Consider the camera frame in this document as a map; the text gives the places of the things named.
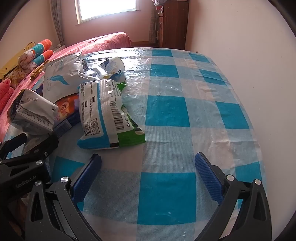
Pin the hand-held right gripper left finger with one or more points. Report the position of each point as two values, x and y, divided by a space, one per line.
89 176

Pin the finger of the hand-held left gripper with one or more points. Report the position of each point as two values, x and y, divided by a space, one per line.
13 143
46 146

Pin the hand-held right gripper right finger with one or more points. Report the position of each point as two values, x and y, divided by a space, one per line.
208 176

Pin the silver foil packet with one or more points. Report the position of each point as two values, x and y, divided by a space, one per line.
34 109

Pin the green white packet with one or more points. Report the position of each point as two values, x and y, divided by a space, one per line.
104 115

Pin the white wet wipes pack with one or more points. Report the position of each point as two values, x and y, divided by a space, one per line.
62 69

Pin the blue orange box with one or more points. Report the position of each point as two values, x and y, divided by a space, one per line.
66 109

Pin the red plush pillow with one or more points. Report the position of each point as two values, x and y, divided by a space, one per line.
5 92

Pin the gold cloth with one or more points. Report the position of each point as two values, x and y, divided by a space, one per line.
37 71

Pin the blue checkered tablecloth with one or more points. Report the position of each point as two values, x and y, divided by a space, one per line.
166 111

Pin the pink bed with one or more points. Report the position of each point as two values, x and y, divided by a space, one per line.
92 44

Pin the checkered curtain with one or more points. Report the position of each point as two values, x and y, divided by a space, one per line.
57 20
153 23

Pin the window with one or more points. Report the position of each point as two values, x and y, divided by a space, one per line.
106 9

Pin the brown wooden cabinet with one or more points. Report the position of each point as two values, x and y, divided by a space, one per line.
173 25

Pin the folded blankets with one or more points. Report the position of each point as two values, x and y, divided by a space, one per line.
159 2

